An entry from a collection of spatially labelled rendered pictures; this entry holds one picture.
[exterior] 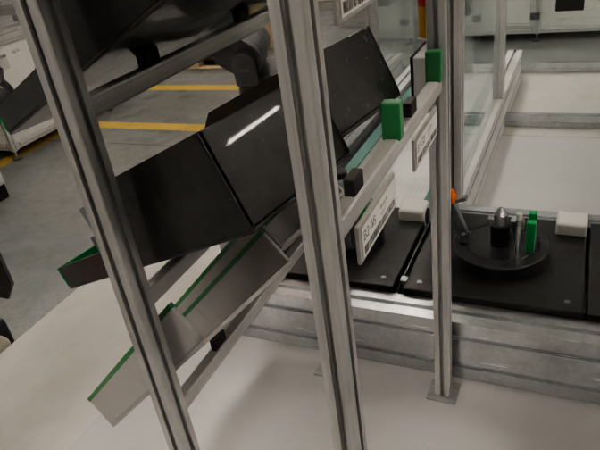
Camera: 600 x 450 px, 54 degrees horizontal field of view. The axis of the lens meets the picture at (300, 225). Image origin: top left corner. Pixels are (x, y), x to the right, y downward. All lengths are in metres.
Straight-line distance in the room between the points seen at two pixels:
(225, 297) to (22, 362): 0.55
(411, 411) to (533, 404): 0.16
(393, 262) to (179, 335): 0.50
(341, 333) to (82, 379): 0.71
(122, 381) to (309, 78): 0.43
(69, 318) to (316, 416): 0.54
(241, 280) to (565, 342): 0.43
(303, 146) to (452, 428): 0.58
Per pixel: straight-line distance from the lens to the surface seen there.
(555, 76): 2.17
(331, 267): 0.36
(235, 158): 0.39
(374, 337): 0.90
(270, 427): 0.86
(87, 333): 1.14
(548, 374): 0.87
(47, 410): 1.02
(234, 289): 0.65
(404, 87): 1.81
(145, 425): 0.92
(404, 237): 1.00
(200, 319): 0.72
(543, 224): 1.05
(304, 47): 0.31
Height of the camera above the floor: 1.49
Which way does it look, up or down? 29 degrees down
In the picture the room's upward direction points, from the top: 9 degrees counter-clockwise
